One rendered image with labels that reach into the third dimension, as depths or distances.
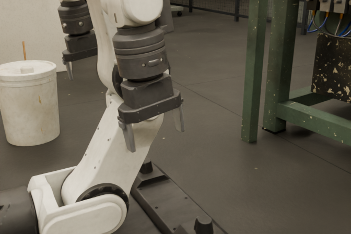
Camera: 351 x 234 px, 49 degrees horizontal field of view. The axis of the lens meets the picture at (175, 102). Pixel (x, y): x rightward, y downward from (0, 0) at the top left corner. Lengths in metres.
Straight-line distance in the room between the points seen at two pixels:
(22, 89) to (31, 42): 1.38
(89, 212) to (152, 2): 0.53
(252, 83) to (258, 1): 0.38
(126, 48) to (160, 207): 0.62
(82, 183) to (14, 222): 0.17
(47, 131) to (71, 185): 1.04
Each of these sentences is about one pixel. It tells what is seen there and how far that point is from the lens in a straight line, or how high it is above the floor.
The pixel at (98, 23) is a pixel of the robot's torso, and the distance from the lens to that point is 0.89.
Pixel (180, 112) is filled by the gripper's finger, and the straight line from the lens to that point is 0.73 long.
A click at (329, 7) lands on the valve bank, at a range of 1.64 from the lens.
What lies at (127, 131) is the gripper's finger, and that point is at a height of 0.57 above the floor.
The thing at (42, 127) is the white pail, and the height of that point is 0.09.
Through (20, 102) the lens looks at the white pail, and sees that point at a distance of 1.95.
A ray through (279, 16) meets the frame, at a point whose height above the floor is 0.61.
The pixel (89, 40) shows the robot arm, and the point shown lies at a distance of 1.13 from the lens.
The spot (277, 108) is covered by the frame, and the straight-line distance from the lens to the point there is 2.05.
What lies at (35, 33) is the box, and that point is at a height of 0.33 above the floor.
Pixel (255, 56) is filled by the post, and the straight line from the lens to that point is 1.83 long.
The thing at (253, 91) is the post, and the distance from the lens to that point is 1.88.
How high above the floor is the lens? 0.85
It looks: 20 degrees down
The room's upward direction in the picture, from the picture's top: straight up
